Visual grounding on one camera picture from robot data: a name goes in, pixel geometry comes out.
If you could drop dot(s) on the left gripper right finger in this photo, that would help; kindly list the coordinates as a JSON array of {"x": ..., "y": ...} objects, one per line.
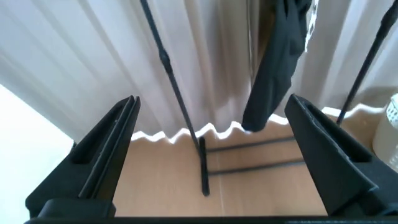
[{"x": 342, "y": 180}]

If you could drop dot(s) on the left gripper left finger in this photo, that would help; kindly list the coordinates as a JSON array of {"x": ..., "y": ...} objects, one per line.
[{"x": 93, "y": 174}]

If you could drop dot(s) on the black knitted garment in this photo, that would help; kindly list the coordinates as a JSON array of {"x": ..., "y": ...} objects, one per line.
[{"x": 276, "y": 71}]

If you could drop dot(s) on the white laundry basket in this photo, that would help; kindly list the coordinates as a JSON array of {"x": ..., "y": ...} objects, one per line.
[{"x": 387, "y": 137}]

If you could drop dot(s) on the black clothes rack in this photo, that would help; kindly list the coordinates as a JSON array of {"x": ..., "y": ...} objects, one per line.
[{"x": 164, "y": 59}]

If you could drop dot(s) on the beige curtain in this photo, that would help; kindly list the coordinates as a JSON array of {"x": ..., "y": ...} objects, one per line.
[{"x": 93, "y": 46}]

